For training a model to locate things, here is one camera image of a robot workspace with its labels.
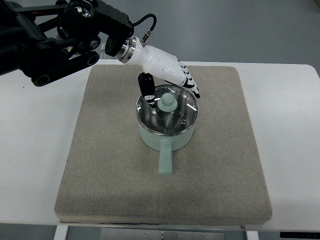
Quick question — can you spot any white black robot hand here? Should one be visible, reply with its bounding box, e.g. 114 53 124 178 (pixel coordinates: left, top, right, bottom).
117 37 200 99

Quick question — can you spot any glass lid with green knob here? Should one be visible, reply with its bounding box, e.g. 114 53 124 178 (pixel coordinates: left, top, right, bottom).
136 84 198 136

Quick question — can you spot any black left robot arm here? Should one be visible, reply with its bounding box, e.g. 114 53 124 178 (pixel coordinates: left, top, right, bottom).
0 0 134 87

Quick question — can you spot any mint green saucepan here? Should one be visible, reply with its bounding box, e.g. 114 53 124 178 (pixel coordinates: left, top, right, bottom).
137 121 196 176

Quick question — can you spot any grey felt mat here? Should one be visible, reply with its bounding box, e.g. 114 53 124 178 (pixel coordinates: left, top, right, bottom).
54 64 273 225

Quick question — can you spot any black control panel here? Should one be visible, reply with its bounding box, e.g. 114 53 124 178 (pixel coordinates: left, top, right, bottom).
279 232 320 240

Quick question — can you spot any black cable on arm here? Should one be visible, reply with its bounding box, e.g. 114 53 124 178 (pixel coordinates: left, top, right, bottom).
131 13 158 46

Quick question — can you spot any metal table base plate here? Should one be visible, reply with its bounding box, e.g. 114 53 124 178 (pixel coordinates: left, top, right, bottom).
100 228 226 240

